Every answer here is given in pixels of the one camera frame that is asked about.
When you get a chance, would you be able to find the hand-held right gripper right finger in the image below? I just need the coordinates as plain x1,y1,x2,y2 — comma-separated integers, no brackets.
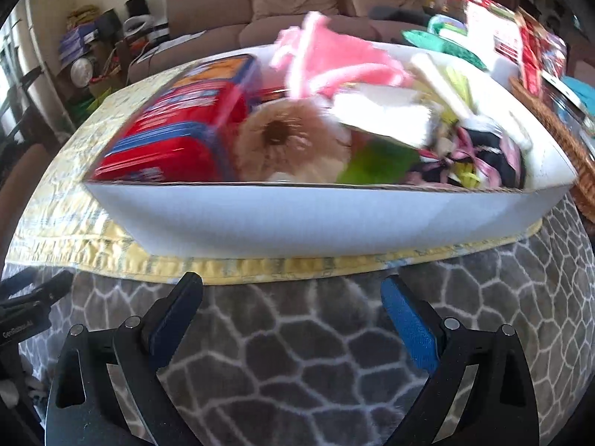
380,274,540,446

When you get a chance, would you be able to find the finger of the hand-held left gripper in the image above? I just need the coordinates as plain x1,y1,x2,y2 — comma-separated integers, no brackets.
0,267,37,295
9,269,75,310

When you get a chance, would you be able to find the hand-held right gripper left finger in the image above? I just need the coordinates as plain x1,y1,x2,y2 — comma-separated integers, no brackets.
44,272,205,446

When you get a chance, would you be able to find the white cardboard box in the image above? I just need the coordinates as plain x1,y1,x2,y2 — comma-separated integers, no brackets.
84,39,579,258

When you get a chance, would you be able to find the black pink patterned cloth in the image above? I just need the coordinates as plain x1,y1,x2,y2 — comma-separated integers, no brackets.
404,118,526,191

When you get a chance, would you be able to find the small doll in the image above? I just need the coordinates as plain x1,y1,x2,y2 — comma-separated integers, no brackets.
235,100,354,182

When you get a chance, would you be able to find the pink fluffy cloth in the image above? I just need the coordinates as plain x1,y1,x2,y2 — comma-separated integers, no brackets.
272,12,414,103

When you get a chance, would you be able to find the yellow checked tablecloth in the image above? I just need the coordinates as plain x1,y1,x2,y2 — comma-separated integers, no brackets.
4,62,544,284

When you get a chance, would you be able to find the grey patterned blanket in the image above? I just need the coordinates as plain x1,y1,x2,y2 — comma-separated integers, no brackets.
14,190,595,446

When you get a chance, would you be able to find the green and white toy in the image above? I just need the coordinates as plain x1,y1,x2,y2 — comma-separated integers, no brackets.
337,142,421,185

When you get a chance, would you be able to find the green plastic bag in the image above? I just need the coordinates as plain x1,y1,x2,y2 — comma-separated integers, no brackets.
70,93,117,117

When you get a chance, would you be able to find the red snack packet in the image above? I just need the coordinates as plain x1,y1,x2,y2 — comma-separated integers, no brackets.
90,53,261,182

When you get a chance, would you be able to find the white tissue pack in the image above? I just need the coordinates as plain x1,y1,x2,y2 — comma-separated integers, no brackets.
332,88,433,147

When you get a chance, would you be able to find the wicker basket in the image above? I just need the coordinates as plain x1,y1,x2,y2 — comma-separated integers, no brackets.
509,77,595,224

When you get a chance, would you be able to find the purple cardboard box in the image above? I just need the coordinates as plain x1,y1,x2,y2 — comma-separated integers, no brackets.
58,25,100,67

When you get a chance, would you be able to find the green packet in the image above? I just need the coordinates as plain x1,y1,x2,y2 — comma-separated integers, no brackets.
402,28,486,68

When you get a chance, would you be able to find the turquoise cloth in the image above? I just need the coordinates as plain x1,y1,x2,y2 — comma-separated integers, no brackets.
562,77,595,117

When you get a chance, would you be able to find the red snack bag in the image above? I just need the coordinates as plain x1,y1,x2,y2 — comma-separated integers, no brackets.
518,9,568,94

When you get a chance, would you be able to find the purple plastic bowl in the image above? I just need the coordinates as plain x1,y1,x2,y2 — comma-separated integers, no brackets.
428,14,466,33

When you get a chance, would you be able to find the white and red packet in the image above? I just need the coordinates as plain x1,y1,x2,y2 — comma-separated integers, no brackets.
465,0,524,59

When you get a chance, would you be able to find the brown fabric sofa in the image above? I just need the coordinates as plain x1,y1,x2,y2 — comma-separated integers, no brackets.
128,0,421,84

